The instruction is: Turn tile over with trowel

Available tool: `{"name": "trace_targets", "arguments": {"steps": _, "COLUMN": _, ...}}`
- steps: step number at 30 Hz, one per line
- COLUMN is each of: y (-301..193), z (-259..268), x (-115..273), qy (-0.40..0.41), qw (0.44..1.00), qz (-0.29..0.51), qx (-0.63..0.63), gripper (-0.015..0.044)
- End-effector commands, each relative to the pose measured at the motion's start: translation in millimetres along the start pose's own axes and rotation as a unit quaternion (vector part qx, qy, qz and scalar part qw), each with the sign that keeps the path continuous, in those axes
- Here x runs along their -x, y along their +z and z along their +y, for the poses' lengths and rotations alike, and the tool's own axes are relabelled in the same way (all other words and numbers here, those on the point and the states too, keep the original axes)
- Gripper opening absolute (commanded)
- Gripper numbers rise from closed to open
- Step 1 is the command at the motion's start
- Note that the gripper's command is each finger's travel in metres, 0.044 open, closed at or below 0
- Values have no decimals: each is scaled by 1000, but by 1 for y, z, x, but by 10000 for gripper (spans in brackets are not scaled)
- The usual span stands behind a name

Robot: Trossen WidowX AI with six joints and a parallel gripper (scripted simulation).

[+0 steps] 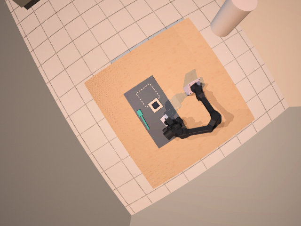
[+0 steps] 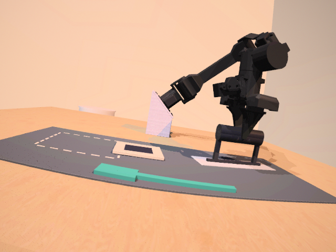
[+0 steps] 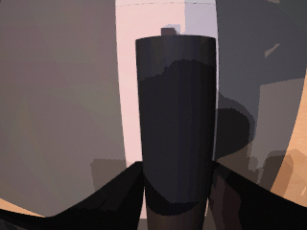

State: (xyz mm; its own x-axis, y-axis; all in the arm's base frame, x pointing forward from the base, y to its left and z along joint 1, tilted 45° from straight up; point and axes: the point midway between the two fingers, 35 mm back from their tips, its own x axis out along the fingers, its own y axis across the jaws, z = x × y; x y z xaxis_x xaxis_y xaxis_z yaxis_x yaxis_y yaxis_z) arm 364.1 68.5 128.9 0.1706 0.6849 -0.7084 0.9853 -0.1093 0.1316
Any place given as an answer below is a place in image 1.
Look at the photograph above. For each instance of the dark grey flat mat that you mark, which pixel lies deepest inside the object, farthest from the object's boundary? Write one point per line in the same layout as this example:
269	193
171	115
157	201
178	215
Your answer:
140	96

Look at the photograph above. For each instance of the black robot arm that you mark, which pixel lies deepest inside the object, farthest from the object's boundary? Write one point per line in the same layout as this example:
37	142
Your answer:
216	119

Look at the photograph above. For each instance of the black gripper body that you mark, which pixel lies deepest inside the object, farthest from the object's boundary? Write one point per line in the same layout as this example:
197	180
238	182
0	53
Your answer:
176	122

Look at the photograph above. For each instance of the cream tile with dark rectangle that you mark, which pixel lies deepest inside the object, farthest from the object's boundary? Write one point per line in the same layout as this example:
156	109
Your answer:
155	105

